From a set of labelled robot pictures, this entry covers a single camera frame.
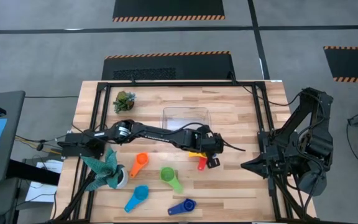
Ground black perforated hazard-striped floor mat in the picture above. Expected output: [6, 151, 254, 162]
[101, 50, 236, 81]

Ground teal plant in white pot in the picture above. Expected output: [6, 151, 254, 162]
[81, 148, 129, 192]

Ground dark blue measuring cup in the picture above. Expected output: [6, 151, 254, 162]
[167, 198, 197, 217]

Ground orange measuring cup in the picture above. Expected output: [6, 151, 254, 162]
[129, 152, 150, 179]

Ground light blue measuring cup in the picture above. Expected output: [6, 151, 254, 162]
[124, 185, 150, 214]

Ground white paper sheets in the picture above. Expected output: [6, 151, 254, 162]
[25, 159, 64, 203]

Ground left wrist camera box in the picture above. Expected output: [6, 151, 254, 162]
[206, 157, 221, 169]

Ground grey desk panel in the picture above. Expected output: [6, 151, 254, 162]
[0, 90, 27, 185]

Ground black aluminium table frame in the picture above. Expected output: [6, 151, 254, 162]
[50, 80, 318, 224]

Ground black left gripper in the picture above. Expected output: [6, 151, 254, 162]
[193, 125, 247, 156]

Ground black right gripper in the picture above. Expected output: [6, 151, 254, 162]
[241, 146, 282, 184]

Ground yellow and black cable bundle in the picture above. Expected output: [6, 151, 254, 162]
[14, 134, 63, 156]

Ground small potted succulent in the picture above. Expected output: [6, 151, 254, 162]
[112, 90, 137, 114]

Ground red measuring cup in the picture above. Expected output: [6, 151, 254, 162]
[197, 156, 208, 172]

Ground green measuring cup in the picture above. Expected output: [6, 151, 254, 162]
[160, 166, 184, 194]

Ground black cable to right arm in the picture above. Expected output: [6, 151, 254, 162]
[228, 70, 303, 107]

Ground clear plastic basket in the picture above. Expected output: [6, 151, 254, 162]
[161, 106, 213, 131]

